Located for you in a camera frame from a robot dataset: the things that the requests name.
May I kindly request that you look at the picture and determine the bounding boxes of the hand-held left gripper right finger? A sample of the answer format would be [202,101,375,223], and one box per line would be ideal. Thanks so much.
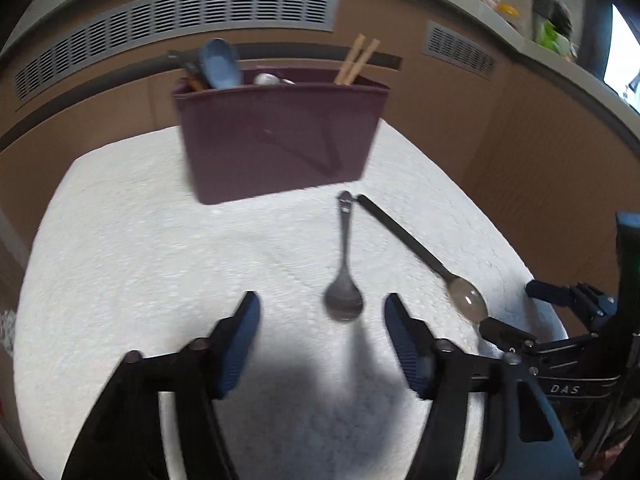
[383,293,582,480]

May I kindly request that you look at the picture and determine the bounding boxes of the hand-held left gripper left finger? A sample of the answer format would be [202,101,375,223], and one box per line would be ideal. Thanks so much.
[62,290,262,480]

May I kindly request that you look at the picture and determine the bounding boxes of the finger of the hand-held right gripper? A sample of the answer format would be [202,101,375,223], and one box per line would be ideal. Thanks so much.
[478,317,597,359]
[524,279,619,322]

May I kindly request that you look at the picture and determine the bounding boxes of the metal spoon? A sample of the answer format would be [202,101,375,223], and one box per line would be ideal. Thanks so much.
[323,190,365,323]

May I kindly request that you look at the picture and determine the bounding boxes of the black handled clear spoon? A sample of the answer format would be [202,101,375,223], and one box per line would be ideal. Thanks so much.
[357,194,489,324]

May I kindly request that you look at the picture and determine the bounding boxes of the maroon plastic utensil holder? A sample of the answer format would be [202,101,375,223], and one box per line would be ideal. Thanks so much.
[172,67,391,206]

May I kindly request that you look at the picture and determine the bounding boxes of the metal utensil with white ball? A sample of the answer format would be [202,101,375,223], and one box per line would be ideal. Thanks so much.
[252,73,296,87]

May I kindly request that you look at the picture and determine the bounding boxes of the blue spoon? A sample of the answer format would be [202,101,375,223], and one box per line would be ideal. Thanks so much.
[199,38,245,89]

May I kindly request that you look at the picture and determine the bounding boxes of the wooden chopstick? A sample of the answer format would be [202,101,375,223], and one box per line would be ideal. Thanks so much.
[345,38,382,86]
[333,34,367,86]

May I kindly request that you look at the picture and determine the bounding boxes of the white towel mat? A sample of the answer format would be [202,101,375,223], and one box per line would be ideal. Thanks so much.
[14,119,572,480]

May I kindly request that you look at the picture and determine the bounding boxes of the wooden cabinet front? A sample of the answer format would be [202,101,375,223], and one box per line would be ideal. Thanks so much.
[0,0,640,322]

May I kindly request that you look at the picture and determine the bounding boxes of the speckled white countertop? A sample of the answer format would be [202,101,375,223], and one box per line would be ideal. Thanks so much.
[0,0,640,133]

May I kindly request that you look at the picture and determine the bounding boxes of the window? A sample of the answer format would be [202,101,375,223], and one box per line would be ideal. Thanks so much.
[602,2,640,112]

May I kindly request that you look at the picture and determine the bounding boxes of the green packet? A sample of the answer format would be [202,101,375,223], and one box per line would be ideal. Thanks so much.
[532,21,577,57]

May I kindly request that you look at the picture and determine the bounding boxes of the small grey vent grille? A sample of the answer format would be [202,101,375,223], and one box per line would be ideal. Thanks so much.
[421,20,500,80]

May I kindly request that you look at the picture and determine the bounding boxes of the large grey vent grille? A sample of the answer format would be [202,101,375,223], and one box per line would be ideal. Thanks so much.
[12,0,342,102]

